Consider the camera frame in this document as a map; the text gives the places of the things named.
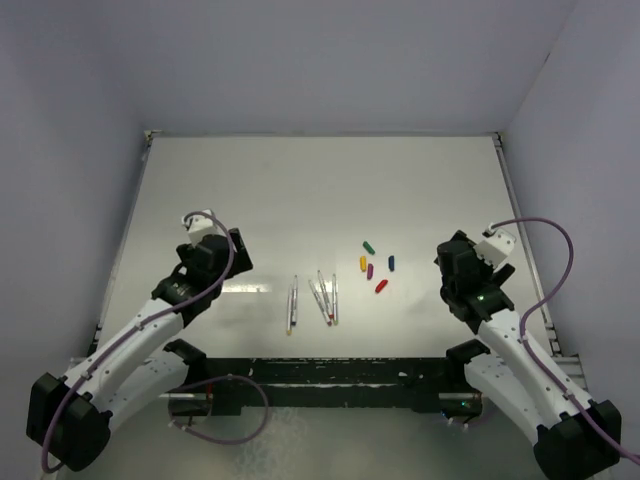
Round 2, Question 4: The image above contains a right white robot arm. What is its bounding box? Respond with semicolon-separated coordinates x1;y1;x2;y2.
434;229;622;479

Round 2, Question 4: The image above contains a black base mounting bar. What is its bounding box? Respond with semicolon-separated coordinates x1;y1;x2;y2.
163;339;484;420

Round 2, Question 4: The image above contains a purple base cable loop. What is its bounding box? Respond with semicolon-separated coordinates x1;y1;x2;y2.
168;374;270;445

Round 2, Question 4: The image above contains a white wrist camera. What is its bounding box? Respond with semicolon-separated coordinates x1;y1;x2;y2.
181;209;218;246
474;228;517;268

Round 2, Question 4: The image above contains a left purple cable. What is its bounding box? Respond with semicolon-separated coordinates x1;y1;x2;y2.
41;211;236;473

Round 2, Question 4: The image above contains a yellow whiteboard marker pen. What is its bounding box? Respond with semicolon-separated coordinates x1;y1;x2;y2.
286;285;293;336

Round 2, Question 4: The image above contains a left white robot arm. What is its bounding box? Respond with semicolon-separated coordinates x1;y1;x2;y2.
26;221;253;474

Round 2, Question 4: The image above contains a purple whiteboard marker pen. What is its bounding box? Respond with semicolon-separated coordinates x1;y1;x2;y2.
308;280;332;326

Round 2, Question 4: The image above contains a green pen cap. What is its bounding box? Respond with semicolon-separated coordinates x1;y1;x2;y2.
362;241;375;254

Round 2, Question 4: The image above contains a red pen cap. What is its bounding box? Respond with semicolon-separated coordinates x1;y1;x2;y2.
375;279;388;294

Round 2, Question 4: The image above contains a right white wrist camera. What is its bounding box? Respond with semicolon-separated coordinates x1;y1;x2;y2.
474;228;517;268

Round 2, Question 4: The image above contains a green whiteboard marker pen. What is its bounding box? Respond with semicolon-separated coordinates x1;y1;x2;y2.
331;273;339;326

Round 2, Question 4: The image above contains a red whiteboard marker pen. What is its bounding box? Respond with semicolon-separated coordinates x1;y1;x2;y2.
317;270;334;324

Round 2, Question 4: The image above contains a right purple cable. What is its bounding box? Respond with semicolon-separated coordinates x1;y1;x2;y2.
487;217;640;457

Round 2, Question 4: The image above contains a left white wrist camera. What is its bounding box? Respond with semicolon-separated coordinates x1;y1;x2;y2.
181;209;218;246

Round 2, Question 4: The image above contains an aluminium frame rail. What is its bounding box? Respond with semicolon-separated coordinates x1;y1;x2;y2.
492;131;584;381

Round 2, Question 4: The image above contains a blue whiteboard marker pen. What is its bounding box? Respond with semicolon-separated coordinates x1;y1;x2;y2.
291;275;298;327

